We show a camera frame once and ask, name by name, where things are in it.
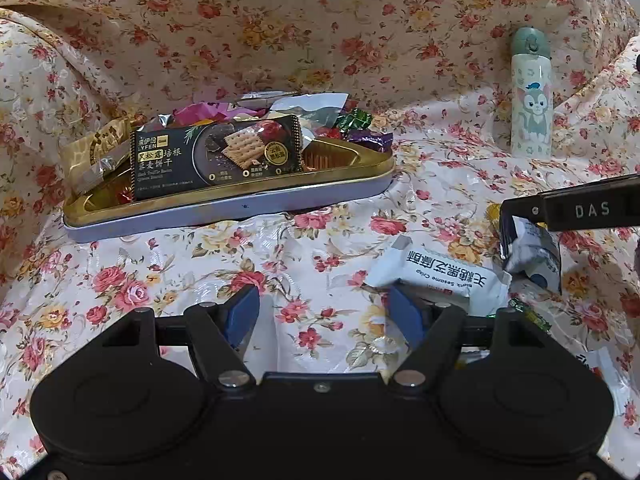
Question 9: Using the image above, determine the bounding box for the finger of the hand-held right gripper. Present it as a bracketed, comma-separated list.
[500, 192, 550, 233]

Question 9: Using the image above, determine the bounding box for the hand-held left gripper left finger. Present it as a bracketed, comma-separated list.
[102, 284, 261, 388]

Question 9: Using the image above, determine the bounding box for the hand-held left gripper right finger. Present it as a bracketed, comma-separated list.
[387, 285, 551, 391]

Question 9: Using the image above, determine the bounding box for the white and dark blue packet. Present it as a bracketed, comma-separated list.
[501, 215, 563, 295]

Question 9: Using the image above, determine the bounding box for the white sesame crisp packet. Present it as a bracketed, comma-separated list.
[367, 236, 513, 317]

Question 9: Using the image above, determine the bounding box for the gold tin tray lilac side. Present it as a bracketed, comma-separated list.
[62, 137, 396, 243]

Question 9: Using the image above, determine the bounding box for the pale green cartoon bottle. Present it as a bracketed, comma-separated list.
[510, 27, 553, 158]

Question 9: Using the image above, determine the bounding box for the black cracker packet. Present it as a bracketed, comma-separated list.
[129, 114, 307, 200]

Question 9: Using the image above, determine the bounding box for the purple wrapped candy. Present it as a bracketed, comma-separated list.
[345, 127, 393, 154]

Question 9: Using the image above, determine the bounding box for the green wrapped candy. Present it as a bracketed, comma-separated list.
[336, 109, 373, 133]

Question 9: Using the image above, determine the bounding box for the pink snack packet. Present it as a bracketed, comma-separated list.
[167, 101, 241, 128]

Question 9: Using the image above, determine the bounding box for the silver foil packet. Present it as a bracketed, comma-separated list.
[267, 92, 351, 128]

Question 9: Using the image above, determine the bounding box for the gold brown snack packet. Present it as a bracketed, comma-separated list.
[59, 119, 132, 195]

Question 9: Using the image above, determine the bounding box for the floral sofa cover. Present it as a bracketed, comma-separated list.
[0, 0, 640, 461]

